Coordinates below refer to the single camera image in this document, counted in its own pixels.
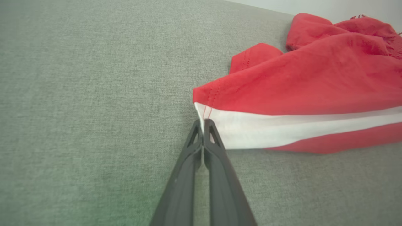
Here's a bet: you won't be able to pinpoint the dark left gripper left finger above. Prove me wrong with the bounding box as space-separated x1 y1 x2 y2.
150 119 203 226

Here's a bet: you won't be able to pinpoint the red shorts with white trim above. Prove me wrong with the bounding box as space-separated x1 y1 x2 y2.
193 13 402 154

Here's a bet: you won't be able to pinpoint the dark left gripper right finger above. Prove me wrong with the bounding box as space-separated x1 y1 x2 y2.
204 119 258 226

